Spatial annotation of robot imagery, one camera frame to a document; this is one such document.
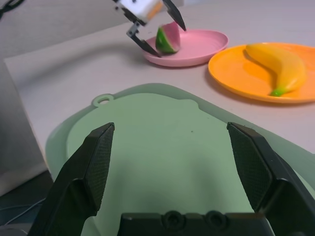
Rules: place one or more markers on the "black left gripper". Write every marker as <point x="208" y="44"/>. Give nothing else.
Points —
<point x="155" y="11"/>

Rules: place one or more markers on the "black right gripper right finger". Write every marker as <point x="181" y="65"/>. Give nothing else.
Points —
<point x="270" y="182"/>

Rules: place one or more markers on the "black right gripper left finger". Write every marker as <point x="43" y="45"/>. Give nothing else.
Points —
<point x="73" y="177"/>

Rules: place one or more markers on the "red toy watermelon slice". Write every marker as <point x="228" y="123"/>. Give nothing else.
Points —
<point x="167" y="41"/>

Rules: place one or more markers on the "yellow toy banana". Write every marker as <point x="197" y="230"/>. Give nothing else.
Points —
<point x="283" y="66"/>

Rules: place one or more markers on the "pink plastic plate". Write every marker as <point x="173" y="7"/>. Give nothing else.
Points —
<point x="197" y="46"/>

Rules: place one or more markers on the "orange plastic plate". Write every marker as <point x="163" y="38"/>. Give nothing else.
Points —
<point x="233" y="71"/>

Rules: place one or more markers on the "green silicone cutting board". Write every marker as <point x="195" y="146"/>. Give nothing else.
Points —
<point x="160" y="152"/>

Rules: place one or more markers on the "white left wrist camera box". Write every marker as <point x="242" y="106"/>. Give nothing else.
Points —
<point x="136" y="7"/>

